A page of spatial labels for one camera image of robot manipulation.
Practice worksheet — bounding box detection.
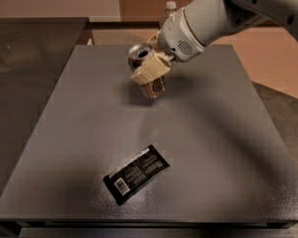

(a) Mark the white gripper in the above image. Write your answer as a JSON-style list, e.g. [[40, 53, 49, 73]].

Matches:
[[131, 8, 205, 85]]

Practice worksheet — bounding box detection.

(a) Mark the black snack packet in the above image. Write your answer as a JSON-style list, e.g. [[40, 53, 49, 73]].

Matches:
[[103, 145, 170, 205]]

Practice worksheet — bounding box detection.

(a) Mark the clear plastic water bottle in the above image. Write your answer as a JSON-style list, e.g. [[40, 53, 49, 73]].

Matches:
[[159, 1, 177, 27]]

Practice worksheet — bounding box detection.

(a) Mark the orange soda can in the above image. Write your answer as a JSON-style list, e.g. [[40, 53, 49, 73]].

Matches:
[[128, 43, 170, 99]]

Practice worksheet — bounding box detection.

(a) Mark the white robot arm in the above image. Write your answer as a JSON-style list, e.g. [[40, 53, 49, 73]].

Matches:
[[131, 0, 298, 85]]

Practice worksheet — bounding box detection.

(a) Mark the dark side table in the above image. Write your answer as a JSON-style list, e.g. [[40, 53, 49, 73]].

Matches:
[[0, 18, 85, 196]]

